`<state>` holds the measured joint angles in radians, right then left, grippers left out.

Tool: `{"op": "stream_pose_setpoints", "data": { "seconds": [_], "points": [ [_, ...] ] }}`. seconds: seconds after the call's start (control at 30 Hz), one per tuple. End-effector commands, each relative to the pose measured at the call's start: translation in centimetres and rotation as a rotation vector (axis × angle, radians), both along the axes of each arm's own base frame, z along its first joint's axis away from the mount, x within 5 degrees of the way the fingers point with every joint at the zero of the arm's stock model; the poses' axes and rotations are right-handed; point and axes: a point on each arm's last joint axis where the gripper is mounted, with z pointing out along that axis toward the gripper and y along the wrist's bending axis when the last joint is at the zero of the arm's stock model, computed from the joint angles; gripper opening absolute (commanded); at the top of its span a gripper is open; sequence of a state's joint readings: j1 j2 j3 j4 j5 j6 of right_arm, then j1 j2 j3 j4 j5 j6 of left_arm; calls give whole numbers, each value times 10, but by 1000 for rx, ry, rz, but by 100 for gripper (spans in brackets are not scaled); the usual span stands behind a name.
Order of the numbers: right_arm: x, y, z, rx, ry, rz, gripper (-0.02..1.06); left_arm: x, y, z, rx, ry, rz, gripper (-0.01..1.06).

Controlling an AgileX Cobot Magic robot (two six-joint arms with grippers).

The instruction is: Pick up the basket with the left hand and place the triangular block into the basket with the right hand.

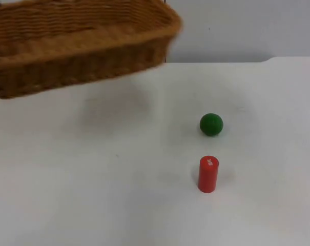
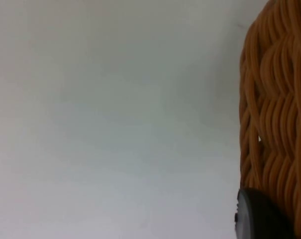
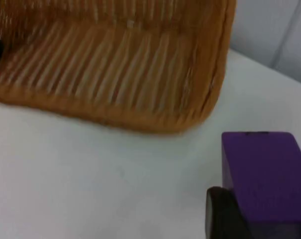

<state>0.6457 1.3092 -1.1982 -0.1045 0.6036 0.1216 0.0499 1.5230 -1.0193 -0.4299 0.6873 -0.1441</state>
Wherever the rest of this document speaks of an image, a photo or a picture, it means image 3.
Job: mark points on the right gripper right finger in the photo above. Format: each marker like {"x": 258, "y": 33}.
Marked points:
{"x": 221, "y": 214}

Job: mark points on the purple triangular block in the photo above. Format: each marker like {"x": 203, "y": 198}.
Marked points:
{"x": 262, "y": 174}

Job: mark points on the pale brown wicker basket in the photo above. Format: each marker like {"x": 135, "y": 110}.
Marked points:
{"x": 110, "y": 64}

